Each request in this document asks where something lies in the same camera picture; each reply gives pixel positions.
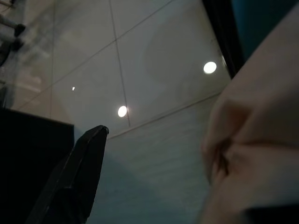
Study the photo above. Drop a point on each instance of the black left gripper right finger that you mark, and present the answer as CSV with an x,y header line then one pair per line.
x,y
275,217

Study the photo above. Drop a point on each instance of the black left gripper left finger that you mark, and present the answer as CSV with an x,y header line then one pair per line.
x,y
74,182

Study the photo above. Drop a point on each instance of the pink patterned pillow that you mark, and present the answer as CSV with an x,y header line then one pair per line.
x,y
257,116

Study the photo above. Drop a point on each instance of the black low furniture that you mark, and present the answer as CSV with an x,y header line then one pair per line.
x,y
23,163

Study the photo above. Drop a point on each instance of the white rack leg black foot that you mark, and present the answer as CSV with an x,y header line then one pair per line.
x,y
19,29

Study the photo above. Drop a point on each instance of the black door frame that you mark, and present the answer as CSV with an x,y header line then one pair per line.
x,y
222,28

